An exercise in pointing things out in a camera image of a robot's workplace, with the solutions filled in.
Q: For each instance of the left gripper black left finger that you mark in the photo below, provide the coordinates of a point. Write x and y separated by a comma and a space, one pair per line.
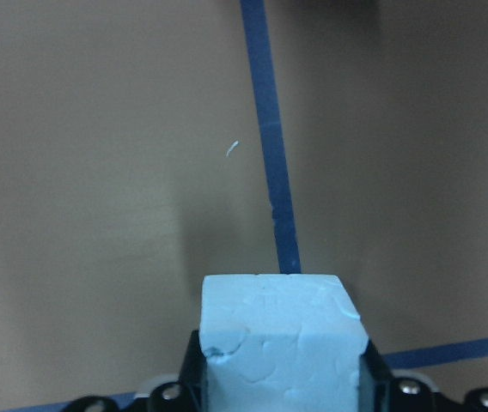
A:
185, 394

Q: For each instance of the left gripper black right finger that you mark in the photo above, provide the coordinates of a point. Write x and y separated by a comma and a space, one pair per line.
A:
380, 390

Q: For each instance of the light blue foam block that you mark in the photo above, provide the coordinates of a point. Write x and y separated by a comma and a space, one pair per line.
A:
280, 343

